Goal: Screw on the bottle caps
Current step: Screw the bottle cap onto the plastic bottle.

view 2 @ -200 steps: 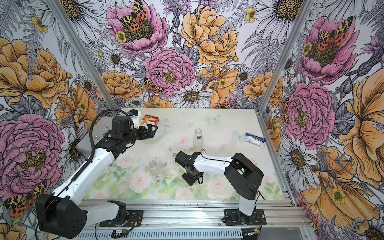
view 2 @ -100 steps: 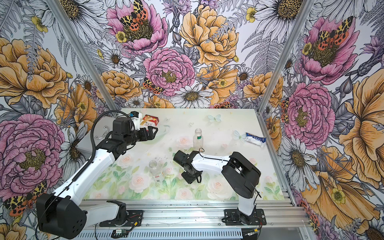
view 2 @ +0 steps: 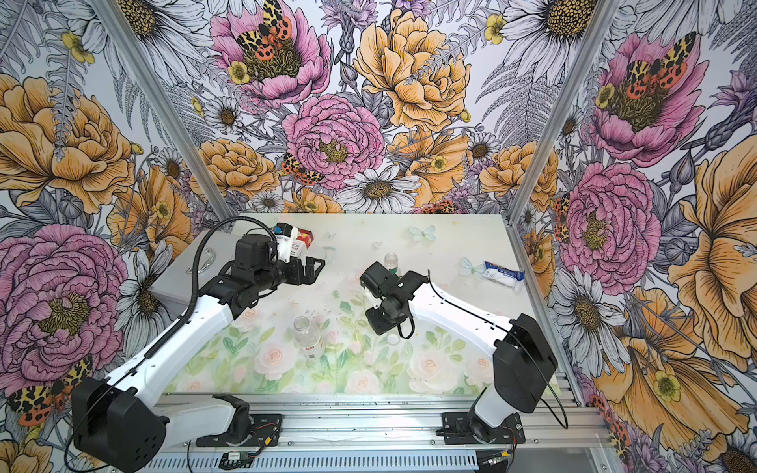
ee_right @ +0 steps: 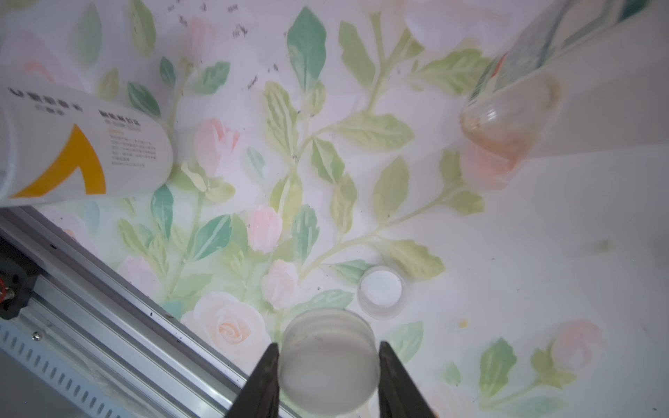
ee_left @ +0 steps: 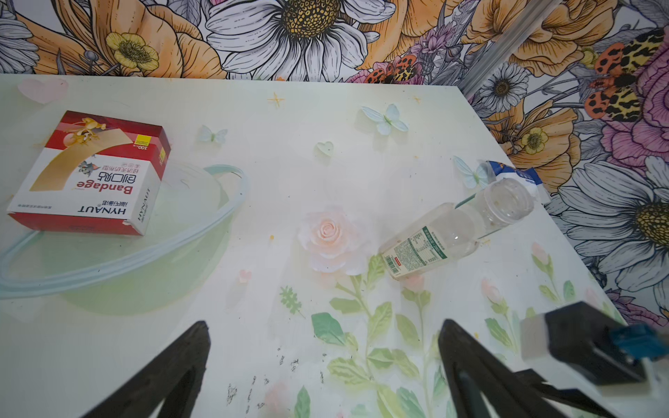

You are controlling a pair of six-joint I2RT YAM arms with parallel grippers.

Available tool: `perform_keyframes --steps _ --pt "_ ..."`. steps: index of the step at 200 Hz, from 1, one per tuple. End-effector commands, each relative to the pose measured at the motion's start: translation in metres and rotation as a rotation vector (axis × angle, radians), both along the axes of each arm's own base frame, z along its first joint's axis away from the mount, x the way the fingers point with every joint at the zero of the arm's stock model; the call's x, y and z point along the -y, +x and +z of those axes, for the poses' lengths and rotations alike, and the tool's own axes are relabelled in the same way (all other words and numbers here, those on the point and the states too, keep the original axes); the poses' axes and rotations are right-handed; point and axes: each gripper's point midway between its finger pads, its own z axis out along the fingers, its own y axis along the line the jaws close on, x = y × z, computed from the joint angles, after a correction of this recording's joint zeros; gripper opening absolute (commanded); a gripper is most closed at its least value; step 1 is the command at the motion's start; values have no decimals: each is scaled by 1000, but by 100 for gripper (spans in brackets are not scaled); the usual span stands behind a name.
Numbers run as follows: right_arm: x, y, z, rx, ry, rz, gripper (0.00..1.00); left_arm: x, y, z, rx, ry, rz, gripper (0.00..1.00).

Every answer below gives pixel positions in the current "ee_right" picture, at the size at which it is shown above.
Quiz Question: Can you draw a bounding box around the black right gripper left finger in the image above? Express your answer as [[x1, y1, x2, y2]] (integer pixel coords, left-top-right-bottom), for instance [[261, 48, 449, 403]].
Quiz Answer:
[[225, 342, 280, 418]]

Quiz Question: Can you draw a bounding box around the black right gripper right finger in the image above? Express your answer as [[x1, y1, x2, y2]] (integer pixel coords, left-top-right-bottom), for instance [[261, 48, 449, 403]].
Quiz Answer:
[[378, 341, 435, 418]]

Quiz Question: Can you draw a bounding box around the white bottle cap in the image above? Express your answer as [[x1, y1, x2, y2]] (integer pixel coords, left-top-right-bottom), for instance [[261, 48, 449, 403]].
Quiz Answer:
[[356, 266, 408, 320], [278, 308, 381, 416]]

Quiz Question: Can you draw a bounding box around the clear bottle green label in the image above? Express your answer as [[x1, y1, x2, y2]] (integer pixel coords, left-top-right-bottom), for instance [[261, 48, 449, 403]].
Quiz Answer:
[[460, 1, 668, 160]]

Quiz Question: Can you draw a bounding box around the clear bottle white label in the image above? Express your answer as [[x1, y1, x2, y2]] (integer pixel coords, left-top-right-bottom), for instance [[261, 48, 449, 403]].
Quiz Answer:
[[1, 71, 174, 207]]

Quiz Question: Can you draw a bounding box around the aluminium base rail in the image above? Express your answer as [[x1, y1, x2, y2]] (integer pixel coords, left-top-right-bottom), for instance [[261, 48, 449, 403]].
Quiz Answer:
[[0, 206, 294, 418]]

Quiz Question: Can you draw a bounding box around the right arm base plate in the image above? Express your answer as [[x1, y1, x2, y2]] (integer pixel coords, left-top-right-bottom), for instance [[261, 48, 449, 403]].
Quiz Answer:
[[1, 239, 42, 320]]

